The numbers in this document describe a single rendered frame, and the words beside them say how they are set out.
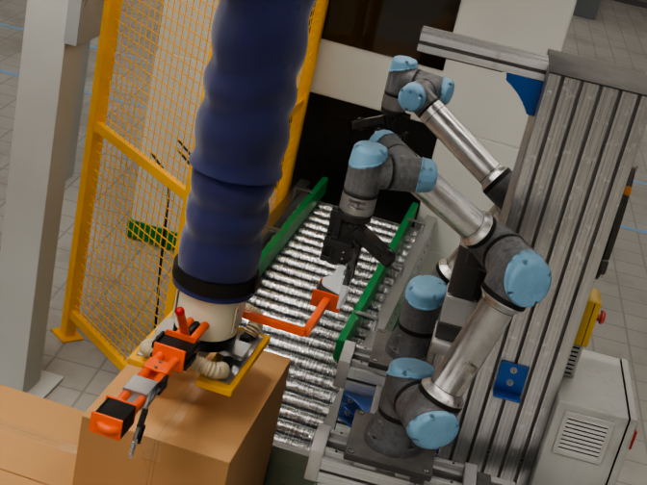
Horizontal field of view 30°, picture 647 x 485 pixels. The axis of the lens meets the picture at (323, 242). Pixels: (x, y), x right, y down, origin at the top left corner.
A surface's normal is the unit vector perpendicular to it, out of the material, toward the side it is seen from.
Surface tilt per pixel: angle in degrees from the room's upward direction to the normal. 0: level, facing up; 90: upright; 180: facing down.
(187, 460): 90
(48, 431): 0
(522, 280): 83
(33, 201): 90
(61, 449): 0
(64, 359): 0
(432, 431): 97
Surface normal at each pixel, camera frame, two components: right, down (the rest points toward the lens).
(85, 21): 0.95, 0.28
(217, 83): -0.54, -0.04
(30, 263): -0.24, 0.34
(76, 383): 0.20, -0.90
